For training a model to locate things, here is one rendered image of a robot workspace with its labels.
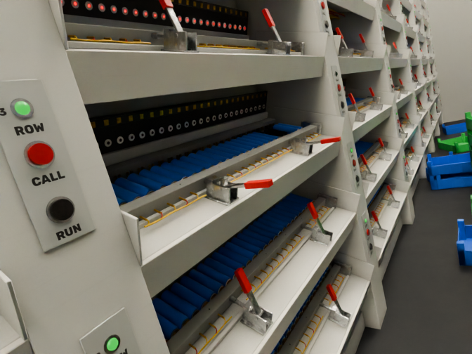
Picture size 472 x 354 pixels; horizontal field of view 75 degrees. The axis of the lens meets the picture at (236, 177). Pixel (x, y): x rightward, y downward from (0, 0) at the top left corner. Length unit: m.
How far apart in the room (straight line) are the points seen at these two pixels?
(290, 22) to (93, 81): 0.60
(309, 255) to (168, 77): 0.43
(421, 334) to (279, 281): 0.52
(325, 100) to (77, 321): 0.68
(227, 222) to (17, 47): 0.27
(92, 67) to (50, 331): 0.21
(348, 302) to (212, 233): 0.53
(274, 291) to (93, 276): 0.34
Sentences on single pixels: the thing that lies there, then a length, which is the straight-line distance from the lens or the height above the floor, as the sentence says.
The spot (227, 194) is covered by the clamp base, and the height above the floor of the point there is 0.56.
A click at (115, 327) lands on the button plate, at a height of 0.51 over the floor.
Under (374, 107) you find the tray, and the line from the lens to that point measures 1.29.
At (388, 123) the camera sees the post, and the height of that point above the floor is 0.47.
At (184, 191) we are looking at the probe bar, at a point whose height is 0.58.
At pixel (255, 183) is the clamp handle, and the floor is 0.57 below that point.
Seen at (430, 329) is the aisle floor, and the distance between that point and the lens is 1.02.
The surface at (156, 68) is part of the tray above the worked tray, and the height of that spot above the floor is 0.72.
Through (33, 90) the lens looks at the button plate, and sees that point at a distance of 0.28.
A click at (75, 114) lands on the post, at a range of 0.29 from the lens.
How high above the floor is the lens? 0.64
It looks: 10 degrees down
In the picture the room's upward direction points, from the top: 15 degrees counter-clockwise
